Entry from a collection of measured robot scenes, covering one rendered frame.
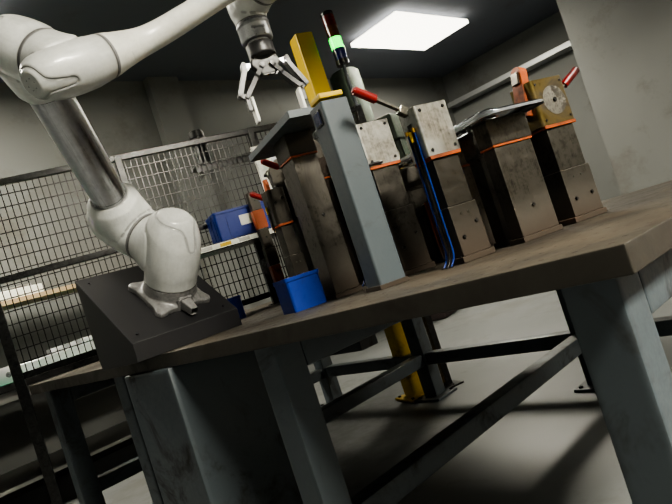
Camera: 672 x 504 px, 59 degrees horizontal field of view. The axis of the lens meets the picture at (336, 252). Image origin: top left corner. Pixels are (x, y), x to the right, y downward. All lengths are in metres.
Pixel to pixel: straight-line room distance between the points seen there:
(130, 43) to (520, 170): 0.92
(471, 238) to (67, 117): 1.00
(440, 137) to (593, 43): 5.06
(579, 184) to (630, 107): 4.67
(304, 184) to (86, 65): 0.58
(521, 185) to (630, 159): 4.85
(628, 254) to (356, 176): 0.70
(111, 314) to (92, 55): 0.74
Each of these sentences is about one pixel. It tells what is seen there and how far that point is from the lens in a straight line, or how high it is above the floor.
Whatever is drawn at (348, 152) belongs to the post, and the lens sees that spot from 1.35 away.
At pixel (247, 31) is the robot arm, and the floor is 1.44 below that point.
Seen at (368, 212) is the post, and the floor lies 0.87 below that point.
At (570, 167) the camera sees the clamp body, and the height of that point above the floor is 0.83.
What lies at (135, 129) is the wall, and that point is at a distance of 5.40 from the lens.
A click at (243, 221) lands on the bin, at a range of 2.64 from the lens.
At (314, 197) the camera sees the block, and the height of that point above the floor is 0.97.
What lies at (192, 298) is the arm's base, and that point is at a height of 0.82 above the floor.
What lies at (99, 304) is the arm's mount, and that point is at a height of 0.89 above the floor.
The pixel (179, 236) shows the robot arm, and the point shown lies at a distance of 1.71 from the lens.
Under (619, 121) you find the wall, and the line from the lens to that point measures 6.25.
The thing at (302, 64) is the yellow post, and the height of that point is 1.84.
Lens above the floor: 0.78
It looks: 1 degrees up
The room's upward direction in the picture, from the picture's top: 18 degrees counter-clockwise
